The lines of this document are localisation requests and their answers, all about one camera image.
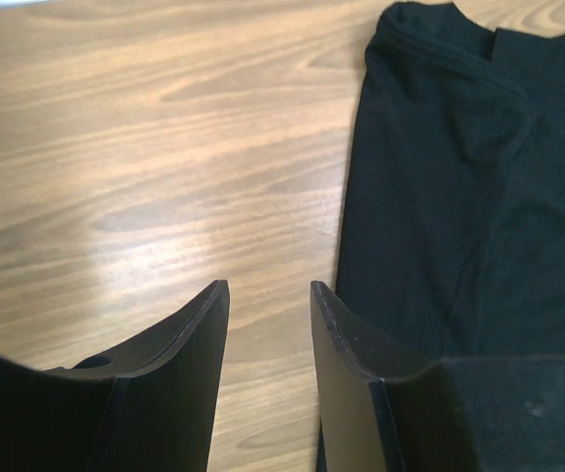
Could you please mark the black floral print t-shirt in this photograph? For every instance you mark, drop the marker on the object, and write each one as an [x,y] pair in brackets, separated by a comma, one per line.
[453,234]

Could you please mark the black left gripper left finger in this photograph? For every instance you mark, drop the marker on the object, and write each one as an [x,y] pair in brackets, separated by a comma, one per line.
[145,404]

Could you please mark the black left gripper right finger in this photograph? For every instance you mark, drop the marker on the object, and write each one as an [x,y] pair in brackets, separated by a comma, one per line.
[384,407]

